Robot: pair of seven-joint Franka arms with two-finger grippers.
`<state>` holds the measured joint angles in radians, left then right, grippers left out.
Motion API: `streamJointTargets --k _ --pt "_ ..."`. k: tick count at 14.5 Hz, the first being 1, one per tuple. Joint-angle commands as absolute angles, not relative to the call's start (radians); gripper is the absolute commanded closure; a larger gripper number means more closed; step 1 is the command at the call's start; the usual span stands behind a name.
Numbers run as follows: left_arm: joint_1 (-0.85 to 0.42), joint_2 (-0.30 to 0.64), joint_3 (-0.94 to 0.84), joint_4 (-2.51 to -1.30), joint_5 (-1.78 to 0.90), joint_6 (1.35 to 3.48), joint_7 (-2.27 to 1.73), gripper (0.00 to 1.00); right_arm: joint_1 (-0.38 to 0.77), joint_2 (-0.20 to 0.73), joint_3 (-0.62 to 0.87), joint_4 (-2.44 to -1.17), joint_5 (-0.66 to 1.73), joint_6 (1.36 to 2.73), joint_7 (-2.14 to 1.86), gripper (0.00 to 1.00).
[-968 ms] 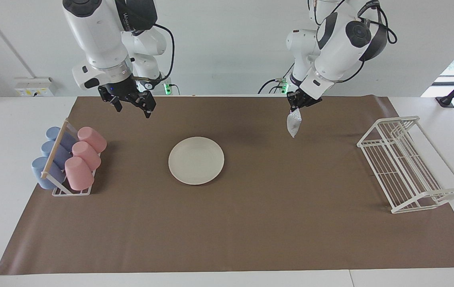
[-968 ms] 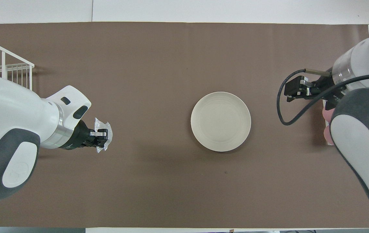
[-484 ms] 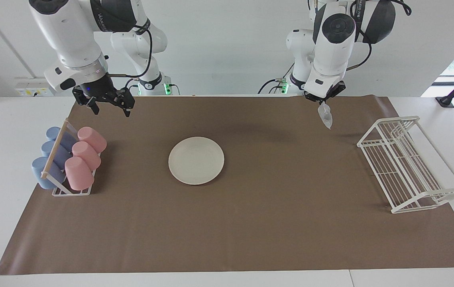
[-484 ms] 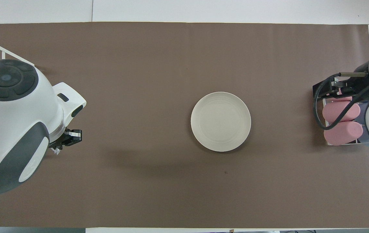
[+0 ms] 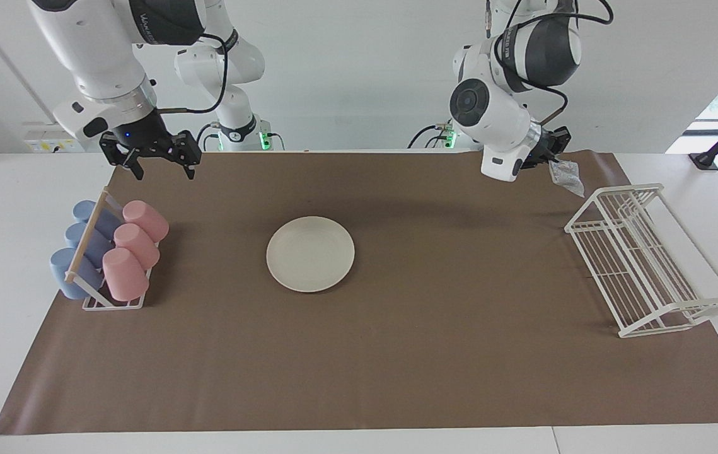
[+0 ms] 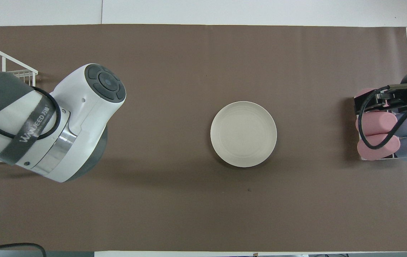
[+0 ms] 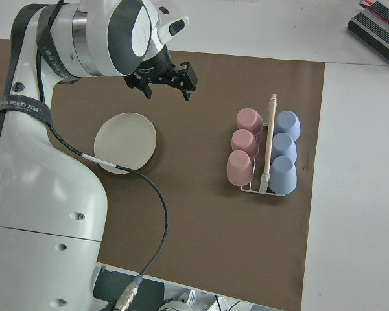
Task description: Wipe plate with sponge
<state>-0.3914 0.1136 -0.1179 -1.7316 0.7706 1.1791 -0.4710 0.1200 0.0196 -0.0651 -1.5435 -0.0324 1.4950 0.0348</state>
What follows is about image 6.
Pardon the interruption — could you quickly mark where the brown table mat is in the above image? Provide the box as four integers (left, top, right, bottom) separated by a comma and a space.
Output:
0, 24, 407, 252

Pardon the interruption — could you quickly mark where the cream round plate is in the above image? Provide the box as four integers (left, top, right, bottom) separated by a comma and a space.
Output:
210, 101, 277, 168

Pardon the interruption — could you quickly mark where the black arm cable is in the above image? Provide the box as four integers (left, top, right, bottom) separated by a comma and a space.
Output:
0, 86, 62, 141
357, 85, 407, 150

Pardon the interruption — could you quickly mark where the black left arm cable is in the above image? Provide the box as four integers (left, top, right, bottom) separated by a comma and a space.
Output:
0, 86, 62, 141

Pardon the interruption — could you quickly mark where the white wire dish rack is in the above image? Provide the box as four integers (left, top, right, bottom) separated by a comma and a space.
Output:
0, 50, 39, 163

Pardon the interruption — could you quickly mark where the white cup holder rack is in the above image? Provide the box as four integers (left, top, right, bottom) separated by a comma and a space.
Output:
353, 96, 407, 163

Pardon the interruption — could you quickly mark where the black left arm strap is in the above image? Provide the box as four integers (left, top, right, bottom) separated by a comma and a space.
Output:
0, 94, 57, 166

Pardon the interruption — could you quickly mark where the thin black cable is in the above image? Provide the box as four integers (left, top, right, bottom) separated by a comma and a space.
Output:
0, 242, 47, 257

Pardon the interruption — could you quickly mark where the pink plastic cup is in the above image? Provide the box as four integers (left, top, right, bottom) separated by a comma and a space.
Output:
356, 110, 398, 137
357, 133, 401, 161
354, 88, 386, 107

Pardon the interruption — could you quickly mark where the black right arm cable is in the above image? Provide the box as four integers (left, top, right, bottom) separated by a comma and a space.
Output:
357, 85, 407, 150

